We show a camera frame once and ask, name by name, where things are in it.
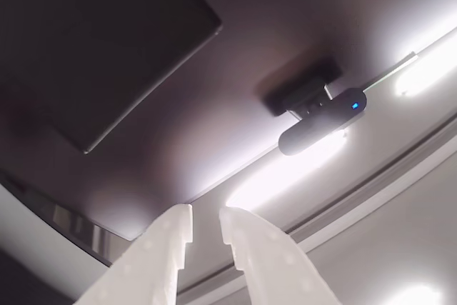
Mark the black cube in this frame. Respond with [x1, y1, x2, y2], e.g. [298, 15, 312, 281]
[0, 0, 223, 155]

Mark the ceiling light strip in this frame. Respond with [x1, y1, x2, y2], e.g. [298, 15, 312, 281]
[392, 47, 457, 97]
[226, 133, 349, 211]

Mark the black oval webcam with clip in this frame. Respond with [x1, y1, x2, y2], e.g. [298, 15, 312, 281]
[262, 56, 368, 156]

